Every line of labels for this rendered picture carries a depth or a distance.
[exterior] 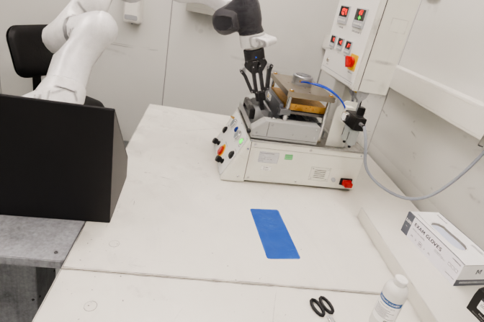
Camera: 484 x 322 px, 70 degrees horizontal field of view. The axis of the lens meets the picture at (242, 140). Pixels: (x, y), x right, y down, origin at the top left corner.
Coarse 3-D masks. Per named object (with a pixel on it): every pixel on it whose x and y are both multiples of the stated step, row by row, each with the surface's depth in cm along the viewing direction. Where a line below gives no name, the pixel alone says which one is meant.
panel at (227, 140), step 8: (240, 120) 141; (232, 128) 144; (240, 128) 136; (224, 136) 148; (232, 136) 140; (216, 144) 152; (224, 144) 142; (232, 144) 135; (240, 144) 127; (216, 152) 146; (224, 152) 138; (224, 160) 134; (232, 160) 127; (224, 168) 129
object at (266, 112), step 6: (264, 102) 138; (246, 108) 140; (258, 108) 143; (264, 108) 136; (246, 114) 134; (258, 114) 136; (264, 114) 135; (270, 114) 130; (246, 120) 132; (252, 120) 128; (324, 132) 132
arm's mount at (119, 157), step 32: (0, 96) 79; (0, 128) 82; (32, 128) 82; (64, 128) 83; (96, 128) 84; (0, 160) 85; (32, 160) 86; (64, 160) 87; (96, 160) 88; (0, 192) 88; (32, 192) 89; (64, 192) 90; (96, 192) 91
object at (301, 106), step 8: (272, 88) 142; (280, 96) 133; (296, 104) 127; (304, 104) 128; (312, 104) 130; (320, 104) 132; (296, 112) 128; (304, 112) 129; (312, 112) 129; (320, 112) 129
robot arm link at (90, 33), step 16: (80, 16) 104; (96, 16) 102; (80, 32) 102; (96, 32) 102; (112, 32) 105; (64, 48) 100; (80, 48) 102; (96, 48) 105; (64, 64) 99; (80, 64) 101; (80, 80) 101
